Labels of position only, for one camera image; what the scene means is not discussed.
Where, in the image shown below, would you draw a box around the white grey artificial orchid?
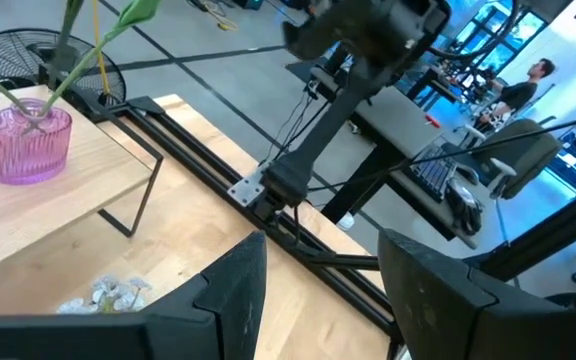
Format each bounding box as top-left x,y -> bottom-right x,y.
56,273 -> 153,315

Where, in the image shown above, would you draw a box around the grey office chair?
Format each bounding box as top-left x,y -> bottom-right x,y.
455,117 -> 564,201

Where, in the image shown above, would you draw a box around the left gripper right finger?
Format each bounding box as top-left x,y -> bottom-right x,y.
377,228 -> 576,360

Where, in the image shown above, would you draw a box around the long black cable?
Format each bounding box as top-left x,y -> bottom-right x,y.
307,110 -> 576,194

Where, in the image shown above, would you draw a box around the dark red artificial tulip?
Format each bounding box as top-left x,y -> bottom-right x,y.
50,0 -> 85,101

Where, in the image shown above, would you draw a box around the black aluminium frame rail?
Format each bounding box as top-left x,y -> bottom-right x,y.
67,94 -> 404,346

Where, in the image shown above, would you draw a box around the yellow hanging cable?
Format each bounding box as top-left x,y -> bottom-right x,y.
91,0 -> 112,96

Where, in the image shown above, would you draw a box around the black frame beam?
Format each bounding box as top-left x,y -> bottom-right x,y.
462,182 -> 576,284

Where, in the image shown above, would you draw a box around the silver metal mounting plate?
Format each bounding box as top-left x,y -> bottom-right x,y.
226,163 -> 272,207

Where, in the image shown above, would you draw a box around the grey desk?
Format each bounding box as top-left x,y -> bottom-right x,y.
310,64 -> 482,251

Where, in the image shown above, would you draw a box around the black headphones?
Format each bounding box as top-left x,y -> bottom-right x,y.
444,178 -> 484,236

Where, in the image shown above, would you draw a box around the person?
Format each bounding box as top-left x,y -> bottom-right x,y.
472,57 -> 557,134

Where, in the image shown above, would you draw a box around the purple ribbed glass vase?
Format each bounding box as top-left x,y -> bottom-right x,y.
0,98 -> 73,186

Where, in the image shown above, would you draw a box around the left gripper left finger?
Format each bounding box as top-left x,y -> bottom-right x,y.
0,230 -> 268,360

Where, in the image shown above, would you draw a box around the small white cup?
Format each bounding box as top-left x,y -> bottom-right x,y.
336,212 -> 357,232

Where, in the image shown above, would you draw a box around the black floor fan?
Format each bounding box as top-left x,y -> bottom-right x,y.
0,27 -> 128,109

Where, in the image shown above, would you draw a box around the wooden shelf with black frame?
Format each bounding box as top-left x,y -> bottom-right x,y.
0,83 -> 165,280

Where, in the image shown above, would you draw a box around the black keyboard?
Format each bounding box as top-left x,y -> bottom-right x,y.
407,144 -> 458,202

